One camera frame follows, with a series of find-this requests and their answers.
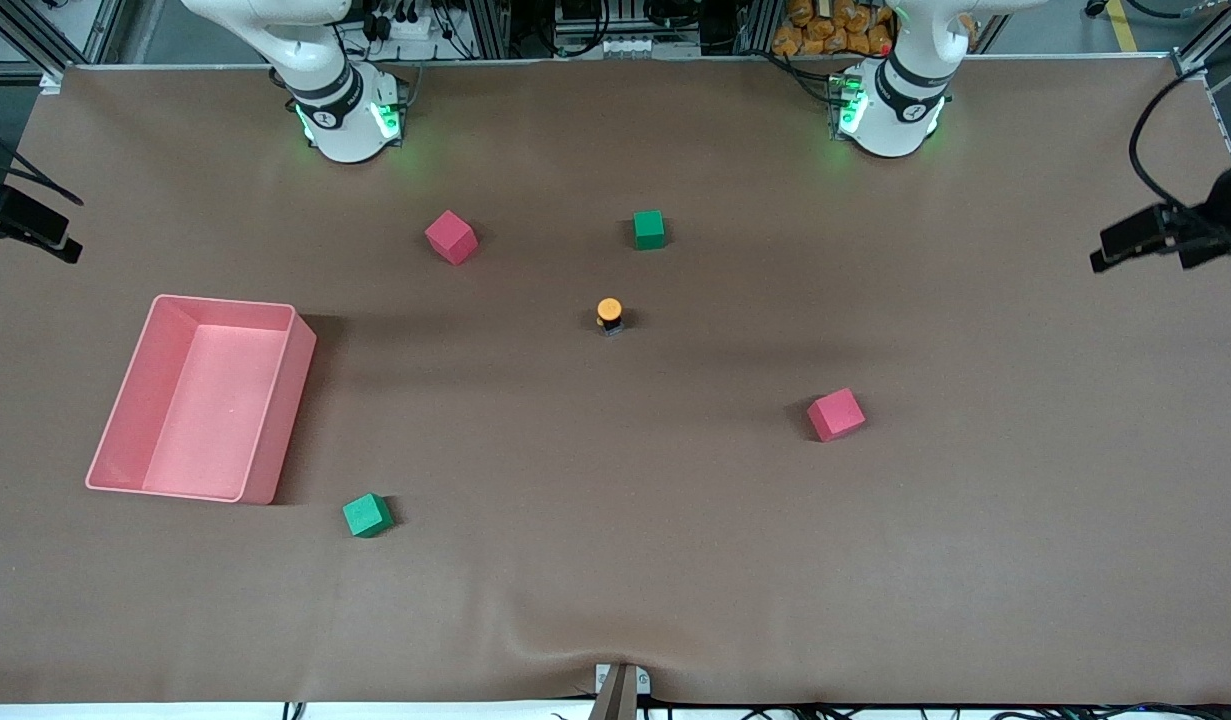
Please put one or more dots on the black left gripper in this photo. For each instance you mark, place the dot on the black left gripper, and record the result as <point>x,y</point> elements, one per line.
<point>1227,208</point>

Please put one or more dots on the yellow mushroom push button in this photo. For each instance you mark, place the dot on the yellow mushroom push button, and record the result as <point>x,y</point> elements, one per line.
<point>609,309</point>

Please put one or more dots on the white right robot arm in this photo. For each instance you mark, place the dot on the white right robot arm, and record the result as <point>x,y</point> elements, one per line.
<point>325,100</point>

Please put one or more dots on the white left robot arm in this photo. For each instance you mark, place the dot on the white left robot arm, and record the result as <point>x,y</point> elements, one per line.
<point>895,110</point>

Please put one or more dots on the pink plastic bin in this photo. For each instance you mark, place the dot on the pink plastic bin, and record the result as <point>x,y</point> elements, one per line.
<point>205,430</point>

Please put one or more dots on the pink foam cube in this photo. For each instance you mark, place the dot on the pink foam cube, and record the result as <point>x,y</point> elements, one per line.
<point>450,237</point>
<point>835,415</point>

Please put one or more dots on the orange packets pile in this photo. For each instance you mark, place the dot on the orange packets pile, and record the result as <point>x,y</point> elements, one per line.
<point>815,30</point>

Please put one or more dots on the white power strip with plugs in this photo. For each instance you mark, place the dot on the white power strip with plugs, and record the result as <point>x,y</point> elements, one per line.
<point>405,28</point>

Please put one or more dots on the green foam cube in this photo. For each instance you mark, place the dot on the green foam cube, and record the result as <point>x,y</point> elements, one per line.
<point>367,515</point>
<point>649,230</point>

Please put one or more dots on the long white power strip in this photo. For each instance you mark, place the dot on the long white power strip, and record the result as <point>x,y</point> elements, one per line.
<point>625,46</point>

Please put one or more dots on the brown table mat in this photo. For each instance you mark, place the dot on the brown table mat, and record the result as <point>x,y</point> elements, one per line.
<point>615,550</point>

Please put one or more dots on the metal table corner bracket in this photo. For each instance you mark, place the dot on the metal table corner bracket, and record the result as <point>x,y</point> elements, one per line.
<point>51,82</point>
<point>1188,66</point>

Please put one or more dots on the aluminium frame profile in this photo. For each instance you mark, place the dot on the aluminium frame profile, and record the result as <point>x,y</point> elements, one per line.
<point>757,28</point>
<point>25,38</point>
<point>1215,32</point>
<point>492,28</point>

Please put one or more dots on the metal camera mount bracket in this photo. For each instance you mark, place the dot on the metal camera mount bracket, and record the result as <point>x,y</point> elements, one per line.
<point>620,695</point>

